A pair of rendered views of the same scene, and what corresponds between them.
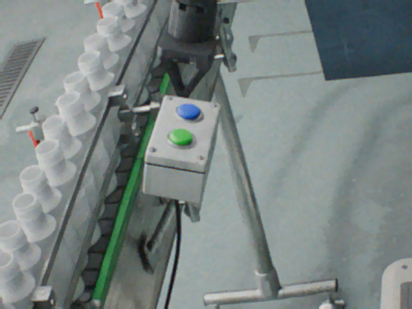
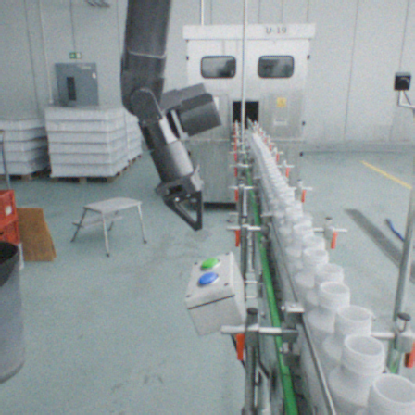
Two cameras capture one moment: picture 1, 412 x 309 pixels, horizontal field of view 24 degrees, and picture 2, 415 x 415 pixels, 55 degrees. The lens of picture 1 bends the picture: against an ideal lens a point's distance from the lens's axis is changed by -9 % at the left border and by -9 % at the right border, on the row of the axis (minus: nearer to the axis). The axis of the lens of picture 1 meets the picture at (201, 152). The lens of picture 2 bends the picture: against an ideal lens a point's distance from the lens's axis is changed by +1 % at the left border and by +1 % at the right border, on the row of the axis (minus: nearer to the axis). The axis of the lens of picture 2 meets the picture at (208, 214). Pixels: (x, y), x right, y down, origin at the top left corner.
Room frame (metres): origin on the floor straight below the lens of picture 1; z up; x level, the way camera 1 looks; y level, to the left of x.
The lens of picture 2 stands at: (1.81, -0.15, 1.40)
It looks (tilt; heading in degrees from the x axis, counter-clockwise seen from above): 17 degrees down; 165
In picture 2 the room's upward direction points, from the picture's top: straight up
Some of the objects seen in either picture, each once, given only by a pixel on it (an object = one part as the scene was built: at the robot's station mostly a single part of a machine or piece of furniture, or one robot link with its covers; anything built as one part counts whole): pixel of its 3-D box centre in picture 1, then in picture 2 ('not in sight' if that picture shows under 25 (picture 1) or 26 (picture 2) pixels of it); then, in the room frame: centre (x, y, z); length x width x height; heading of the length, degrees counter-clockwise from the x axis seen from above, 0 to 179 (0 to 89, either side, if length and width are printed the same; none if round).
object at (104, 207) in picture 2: not in sight; (106, 221); (-2.01, -0.15, 0.21); 0.61 x 0.47 x 0.41; 35
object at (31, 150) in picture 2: not in sight; (15, 145); (-6.00, -1.62, 0.50); 1.23 x 1.05 x 1.00; 160
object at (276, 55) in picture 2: not in sight; (244, 120); (-3.37, 1.71, 1.05); 1.60 x 1.40 x 2.10; 162
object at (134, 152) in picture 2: not in sight; (111, 133); (-7.01, 0.07, 0.59); 1.25 x 1.03 x 1.17; 163
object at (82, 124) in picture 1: (84, 144); (311, 299); (1.29, 0.16, 1.08); 0.06 x 0.06 x 0.17
